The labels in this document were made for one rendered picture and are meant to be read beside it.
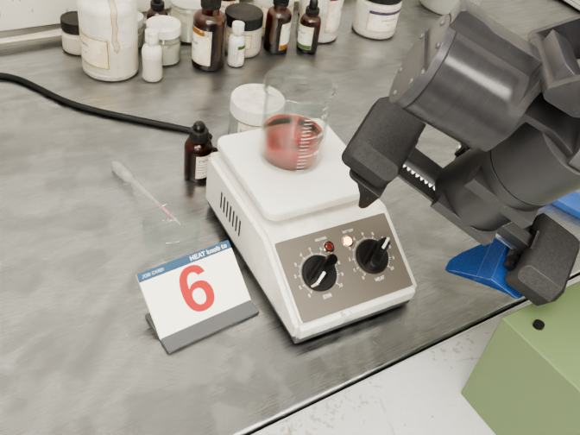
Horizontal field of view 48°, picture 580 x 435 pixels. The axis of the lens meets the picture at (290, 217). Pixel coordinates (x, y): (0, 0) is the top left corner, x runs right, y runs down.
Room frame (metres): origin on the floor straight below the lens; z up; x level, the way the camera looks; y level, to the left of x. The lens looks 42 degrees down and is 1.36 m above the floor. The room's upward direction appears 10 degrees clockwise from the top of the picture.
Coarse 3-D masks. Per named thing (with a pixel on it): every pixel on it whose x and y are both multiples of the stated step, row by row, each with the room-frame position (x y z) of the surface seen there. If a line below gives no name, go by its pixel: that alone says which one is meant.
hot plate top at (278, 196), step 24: (240, 144) 0.50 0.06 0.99; (336, 144) 0.53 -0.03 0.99; (240, 168) 0.47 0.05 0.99; (264, 168) 0.47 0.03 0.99; (336, 168) 0.49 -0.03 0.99; (264, 192) 0.44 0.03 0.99; (288, 192) 0.44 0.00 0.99; (312, 192) 0.45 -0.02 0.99; (336, 192) 0.46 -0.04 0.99; (264, 216) 0.42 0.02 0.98; (288, 216) 0.42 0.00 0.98
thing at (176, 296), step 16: (208, 256) 0.40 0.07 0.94; (224, 256) 0.41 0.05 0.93; (176, 272) 0.38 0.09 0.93; (192, 272) 0.38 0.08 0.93; (208, 272) 0.39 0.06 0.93; (224, 272) 0.40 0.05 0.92; (160, 288) 0.36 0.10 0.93; (176, 288) 0.37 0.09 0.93; (192, 288) 0.37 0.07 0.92; (208, 288) 0.38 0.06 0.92; (224, 288) 0.38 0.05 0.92; (240, 288) 0.39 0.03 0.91; (160, 304) 0.35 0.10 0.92; (176, 304) 0.36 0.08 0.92; (192, 304) 0.36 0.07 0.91; (208, 304) 0.37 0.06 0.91; (160, 320) 0.34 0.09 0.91; (176, 320) 0.34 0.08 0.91
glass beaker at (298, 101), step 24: (288, 72) 0.52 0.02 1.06; (312, 72) 0.53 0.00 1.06; (288, 96) 0.52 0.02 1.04; (312, 96) 0.52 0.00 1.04; (264, 120) 0.48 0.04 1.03; (288, 120) 0.47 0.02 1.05; (312, 120) 0.47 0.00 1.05; (264, 144) 0.48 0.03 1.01; (288, 144) 0.47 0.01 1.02; (312, 144) 0.48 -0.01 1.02; (288, 168) 0.47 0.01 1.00; (312, 168) 0.48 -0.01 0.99
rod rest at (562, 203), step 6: (576, 192) 0.63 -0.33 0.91; (564, 198) 0.61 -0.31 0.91; (570, 198) 0.62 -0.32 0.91; (576, 198) 0.62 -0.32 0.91; (552, 204) 0.61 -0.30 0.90; (558, 204) 0.61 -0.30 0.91; (564, 204) 0.60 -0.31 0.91; (570, 204) 0.61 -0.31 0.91; (576, 204) 0.61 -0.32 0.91; (564, 210) 0.60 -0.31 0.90; (570, 210) 0.60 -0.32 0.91; (576, 210) 0.60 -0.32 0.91; (576, 216) 0.59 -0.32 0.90
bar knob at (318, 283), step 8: (312, 256) 0.40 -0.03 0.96; (320, 256) 0.40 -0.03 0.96; (328, 256) 0.40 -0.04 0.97; (336, 256) 0.40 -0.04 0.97; (304, 264) 0.39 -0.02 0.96; (312, 264) 0.39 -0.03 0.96; (320, 264) 0.39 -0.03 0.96; (328, 264) 0.39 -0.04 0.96; (304, 272) 0.39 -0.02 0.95; (312, 272) 0.39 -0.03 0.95; (320, 272) 0.38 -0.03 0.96; (328, 272) 0.38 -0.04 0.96; (336, 272) 0.40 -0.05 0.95; (304, 280) 0.38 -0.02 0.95; (312, 280) 0.38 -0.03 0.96; (320, 280) 0.37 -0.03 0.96; (328, 280) 0.39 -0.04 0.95; (312, 288) 0.38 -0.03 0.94; (320, 288) 0.38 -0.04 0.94; (328, 288) 0.38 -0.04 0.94
